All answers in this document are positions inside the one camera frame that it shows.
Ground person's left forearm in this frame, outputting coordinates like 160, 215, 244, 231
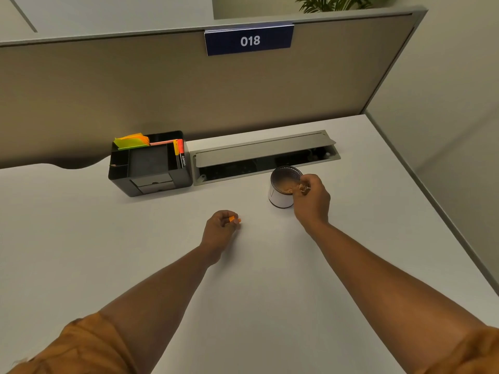
99, 245, 221, 374

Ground black desk organizer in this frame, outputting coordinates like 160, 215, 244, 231
108, 130, 194, 198

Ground orange sticky notes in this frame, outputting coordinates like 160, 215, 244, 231
124, 132, 151, 147

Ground beige desk partition panel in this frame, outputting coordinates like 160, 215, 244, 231
0, 6, 429, 170

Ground green potted plant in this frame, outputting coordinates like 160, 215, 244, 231
295, 0, 391, 14

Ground green sticky notes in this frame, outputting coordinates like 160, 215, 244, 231
113, 136, 149, 151

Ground grey cable tray lid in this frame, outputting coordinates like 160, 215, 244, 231
189, 129, 342, 186

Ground orange right sleeve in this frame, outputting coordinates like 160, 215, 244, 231
416, 326, 499, 374

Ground white cabinet doors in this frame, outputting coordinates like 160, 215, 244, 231
0, 0, 215, 46

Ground white cup with dark inside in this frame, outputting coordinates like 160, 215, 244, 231
268, 165, 305, 209

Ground orange left sleeve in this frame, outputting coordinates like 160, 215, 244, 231
7, 312, 138, 374

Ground person's left hand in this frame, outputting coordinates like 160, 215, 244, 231
199, 209, 242, 266

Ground blue number sign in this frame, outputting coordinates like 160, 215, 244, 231
204, 23, 295, 57

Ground person's right forearm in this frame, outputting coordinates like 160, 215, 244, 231
308, 221, 489, 374

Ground orange sleeve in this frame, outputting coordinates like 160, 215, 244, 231
7, 312, 138, 374
416, 326, 499, 374

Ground person's right hand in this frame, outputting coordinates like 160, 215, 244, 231
291, 173, 332, 235

